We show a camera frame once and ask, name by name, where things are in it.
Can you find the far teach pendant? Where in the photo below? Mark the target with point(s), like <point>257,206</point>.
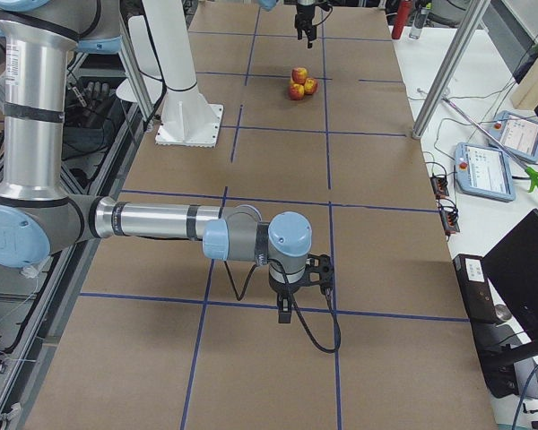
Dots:
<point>518,133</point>

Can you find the black orange connector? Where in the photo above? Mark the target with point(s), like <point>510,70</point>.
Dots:
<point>439,181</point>
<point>448,212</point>

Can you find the red bottle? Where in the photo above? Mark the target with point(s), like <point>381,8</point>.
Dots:
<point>401,18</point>

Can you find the black box device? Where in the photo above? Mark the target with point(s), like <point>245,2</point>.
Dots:
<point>491,332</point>

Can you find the black monitor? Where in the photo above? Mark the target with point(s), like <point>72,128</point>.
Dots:
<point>512,267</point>

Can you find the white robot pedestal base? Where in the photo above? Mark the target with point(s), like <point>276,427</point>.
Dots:
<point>186,118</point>

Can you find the near black orange connector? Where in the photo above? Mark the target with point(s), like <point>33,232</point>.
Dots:
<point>448,212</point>

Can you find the aluminium frame post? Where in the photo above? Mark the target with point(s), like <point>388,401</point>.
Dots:
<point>459,44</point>

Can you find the clear bottle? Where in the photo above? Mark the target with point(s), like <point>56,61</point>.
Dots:
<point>422,10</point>

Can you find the far black orange connector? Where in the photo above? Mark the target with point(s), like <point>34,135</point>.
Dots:
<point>439,181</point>

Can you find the red yellow apple right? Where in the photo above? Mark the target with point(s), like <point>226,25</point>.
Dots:
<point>299,75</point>

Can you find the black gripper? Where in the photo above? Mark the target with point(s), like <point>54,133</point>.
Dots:
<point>305,10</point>
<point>285,287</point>

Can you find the red yellow apple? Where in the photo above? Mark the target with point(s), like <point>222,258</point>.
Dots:
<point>299,75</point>
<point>296,91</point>
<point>310,86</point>

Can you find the red yellow apple front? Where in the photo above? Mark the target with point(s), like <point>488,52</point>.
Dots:
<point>296,91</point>

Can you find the red yellow apple left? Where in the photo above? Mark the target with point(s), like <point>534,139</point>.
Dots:
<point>310,86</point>

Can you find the teach pendant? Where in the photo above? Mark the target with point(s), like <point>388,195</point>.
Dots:
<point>518,133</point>
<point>483,171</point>

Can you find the near teach pendant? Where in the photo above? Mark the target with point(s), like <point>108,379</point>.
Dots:
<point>483,171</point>

